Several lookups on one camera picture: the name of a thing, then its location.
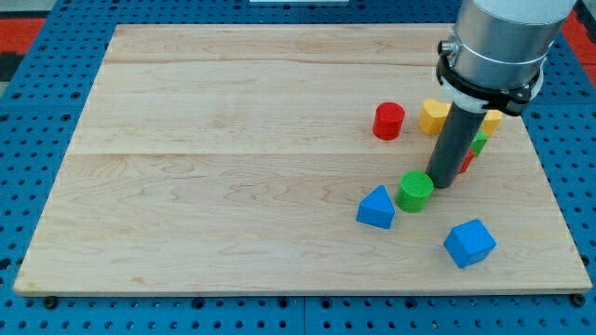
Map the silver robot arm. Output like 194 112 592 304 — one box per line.
426 0 576 189

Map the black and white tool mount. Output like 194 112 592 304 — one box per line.
436 41 544 116

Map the green hexagon block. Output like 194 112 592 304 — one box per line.
395 170 434 213

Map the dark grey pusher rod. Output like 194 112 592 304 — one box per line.
426 104 486 189

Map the wooden board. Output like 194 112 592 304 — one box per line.
14 24 592 297

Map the blue triangle block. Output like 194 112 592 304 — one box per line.
356 184 395 230

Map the yellow heart block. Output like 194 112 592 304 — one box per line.
418 99 504 137

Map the blue cube block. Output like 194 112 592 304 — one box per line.
443 219 496 268

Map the red cylinder block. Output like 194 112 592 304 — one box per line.
372 101 406 141

